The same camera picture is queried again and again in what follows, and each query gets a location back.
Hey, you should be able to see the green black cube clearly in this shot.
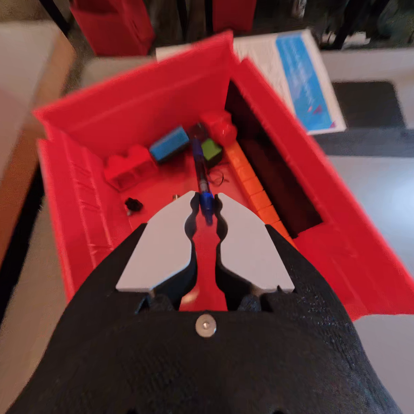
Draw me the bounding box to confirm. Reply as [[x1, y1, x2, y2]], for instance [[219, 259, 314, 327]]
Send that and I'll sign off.
[[201, 138, 224, 167]]

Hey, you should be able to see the white paper with blue band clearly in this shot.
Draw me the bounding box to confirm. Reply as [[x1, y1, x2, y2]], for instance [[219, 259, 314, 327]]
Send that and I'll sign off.
[[234, 30, 347, 136]]

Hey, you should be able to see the red lidded container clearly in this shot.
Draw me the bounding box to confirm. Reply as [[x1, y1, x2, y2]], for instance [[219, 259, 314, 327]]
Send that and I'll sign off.
[[212, 0, 257, 33], [69, 0, 155, 57]]

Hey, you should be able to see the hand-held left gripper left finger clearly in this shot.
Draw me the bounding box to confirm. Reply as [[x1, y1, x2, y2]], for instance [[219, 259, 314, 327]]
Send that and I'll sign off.
[[115, 191, 198, 306]]

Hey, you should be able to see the red plastic bin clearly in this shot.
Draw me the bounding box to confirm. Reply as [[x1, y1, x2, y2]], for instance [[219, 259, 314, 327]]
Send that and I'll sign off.
[[32, 30, 414, 321]]

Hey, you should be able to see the red toy block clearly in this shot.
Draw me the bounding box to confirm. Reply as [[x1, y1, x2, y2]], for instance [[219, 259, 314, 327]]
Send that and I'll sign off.
[[103, 144, 159, 191], [199, 111, 238, 146]]

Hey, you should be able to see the small black clip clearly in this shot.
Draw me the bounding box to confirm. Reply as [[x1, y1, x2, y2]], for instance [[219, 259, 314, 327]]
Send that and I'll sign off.
[[124, 197, 144, 216]]

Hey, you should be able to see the blue pen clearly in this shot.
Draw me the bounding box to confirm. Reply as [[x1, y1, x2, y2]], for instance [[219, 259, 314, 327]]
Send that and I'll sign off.
[[188, 122, 215, 226]]

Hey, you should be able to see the orange block strip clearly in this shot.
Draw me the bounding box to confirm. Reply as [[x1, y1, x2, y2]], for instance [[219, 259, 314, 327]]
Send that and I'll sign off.
[[225, 142, 296, 246]]

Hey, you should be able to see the blue eraser block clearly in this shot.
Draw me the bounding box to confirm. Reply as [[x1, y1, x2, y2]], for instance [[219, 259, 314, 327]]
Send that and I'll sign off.
[[149, 126, 191, 164]]

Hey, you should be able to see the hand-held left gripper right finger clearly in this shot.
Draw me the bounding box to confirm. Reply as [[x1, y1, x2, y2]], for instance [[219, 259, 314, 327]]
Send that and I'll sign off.
[[213, 193, 295, 308]]

